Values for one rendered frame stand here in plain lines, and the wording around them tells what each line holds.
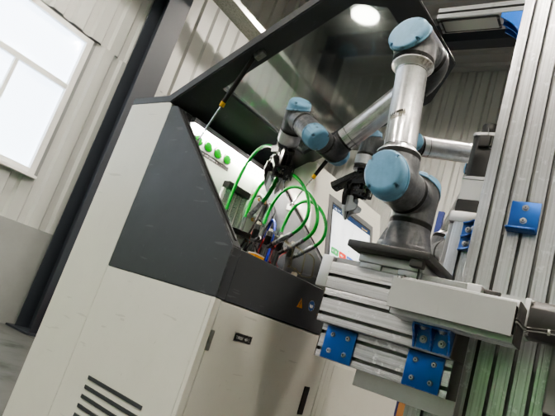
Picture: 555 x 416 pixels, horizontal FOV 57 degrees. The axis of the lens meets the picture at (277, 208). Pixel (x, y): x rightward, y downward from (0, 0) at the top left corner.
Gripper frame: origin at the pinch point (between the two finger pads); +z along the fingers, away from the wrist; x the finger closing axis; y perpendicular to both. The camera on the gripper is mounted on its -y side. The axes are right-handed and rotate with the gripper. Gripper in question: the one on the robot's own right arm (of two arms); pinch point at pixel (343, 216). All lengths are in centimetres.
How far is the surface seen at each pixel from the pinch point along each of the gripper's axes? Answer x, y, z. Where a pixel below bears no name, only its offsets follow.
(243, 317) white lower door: -33, -3, 47
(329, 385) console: 28, -3, 61
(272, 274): -25.4, -3.1, 30.5
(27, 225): 87, -430, 22
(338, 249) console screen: 48, -30, 2
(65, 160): 97, -432, -57
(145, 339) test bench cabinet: -47, -26, 62
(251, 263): -36.9, -3.1, 30.4
